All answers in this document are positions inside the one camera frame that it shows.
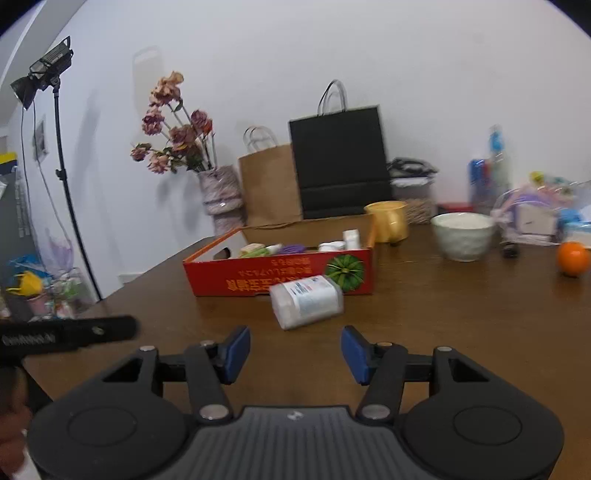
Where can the blue drink can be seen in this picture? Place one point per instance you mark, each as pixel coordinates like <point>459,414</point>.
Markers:
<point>480,184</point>

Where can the white square box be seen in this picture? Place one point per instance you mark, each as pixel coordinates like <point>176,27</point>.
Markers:
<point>535,220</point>

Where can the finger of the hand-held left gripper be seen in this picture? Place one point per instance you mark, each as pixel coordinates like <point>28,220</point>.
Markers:
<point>97,330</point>

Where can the pale green bowl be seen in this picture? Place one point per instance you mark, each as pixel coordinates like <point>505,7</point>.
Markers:
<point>461,237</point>

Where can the white pill bottle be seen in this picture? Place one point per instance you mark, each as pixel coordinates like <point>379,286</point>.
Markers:
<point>304,302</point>

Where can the small black object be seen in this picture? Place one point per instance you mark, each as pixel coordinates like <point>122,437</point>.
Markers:
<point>510,250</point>

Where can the small white jar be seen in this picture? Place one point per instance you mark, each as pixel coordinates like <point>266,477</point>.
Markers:
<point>352,239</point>

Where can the red cardboard box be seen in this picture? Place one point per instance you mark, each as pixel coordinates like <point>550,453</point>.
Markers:
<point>221,277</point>

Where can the small red box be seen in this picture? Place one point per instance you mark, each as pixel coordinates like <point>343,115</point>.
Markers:
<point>455,207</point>

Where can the yellow plastic toy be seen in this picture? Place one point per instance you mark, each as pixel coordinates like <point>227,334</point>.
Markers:
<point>25,284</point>

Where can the brown paper bag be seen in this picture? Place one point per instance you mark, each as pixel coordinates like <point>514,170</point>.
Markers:
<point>270,184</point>

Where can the colourful snack packets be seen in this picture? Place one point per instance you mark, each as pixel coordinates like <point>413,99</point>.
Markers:
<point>551,180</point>

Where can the black paper bag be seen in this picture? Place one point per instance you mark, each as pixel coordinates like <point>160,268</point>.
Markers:
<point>339,157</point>

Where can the clear plastic bottle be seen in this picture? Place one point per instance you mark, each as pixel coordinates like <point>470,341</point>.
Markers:
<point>497,170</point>

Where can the black studio light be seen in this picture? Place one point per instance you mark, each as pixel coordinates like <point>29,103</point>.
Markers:
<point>46,64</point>

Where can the clear jar with black lid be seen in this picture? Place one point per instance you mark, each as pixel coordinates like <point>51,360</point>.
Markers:
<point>415,203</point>

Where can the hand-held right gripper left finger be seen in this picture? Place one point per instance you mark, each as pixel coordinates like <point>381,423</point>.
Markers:
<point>238,353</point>

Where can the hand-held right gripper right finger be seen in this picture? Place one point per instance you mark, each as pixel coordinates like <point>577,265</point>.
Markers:
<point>355,355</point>

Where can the purple round object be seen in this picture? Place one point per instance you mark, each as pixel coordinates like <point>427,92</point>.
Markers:
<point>293,249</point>

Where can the orange fruit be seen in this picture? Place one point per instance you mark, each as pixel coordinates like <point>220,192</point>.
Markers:
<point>572,258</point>

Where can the green white tube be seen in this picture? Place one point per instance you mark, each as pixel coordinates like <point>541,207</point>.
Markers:
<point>258,251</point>

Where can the yellow cup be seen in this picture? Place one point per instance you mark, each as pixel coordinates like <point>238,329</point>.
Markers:
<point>390,221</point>

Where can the person's left hand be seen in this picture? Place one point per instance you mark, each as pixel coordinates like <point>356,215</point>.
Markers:
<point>11,436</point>

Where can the pink patterned vase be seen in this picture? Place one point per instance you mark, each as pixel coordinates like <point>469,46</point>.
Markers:
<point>221,198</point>

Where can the flat white jar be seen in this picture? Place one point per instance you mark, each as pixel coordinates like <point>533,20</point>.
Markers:
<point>331,246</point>

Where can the pink dried flower bouquet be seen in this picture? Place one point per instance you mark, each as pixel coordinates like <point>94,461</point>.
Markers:
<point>180,136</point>

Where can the blue plastic pack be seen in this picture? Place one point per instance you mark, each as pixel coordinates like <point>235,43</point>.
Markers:
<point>571,215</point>

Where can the white tissue pack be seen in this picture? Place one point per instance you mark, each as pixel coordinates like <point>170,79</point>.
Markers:
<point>577,230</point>

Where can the small wall picture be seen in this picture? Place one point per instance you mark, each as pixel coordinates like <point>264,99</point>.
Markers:
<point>40,138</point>

